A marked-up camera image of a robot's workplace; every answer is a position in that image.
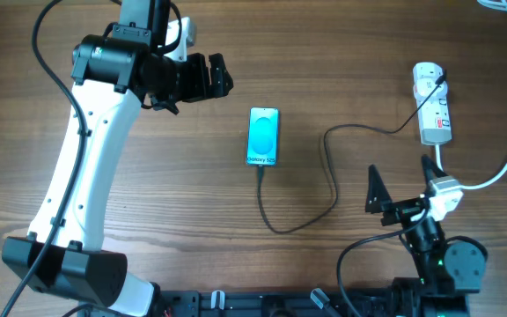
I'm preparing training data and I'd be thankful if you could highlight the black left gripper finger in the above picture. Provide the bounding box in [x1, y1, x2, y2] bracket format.
[209, 53, 226, 73]
[209, 70, 233, 98]

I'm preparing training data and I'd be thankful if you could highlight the black charger cable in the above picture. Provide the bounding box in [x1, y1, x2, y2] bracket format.
[255, 70, 448, 235]

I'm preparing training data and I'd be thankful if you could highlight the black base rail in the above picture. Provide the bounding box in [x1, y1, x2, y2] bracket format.
[76, 288, 470, 317]

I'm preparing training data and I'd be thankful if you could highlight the white power strip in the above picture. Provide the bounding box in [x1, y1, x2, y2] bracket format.
[413, 62, 452, 145]

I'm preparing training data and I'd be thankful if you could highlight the blue screen smartphone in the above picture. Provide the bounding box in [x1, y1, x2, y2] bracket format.
[246, 107, 280, 166]

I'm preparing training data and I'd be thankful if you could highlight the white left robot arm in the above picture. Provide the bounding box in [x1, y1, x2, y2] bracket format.
[2, 1, 233, 316]

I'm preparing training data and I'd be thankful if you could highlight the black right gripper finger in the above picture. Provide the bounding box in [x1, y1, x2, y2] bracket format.
[365, 165, 393, 214]
[421, 155, 447, 181]

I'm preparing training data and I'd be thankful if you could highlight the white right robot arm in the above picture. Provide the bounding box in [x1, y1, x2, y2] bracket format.
[363, 156, 488, 316]

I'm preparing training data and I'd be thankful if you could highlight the white charger adapter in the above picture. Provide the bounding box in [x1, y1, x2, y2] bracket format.
[413, 75, 448, 100]

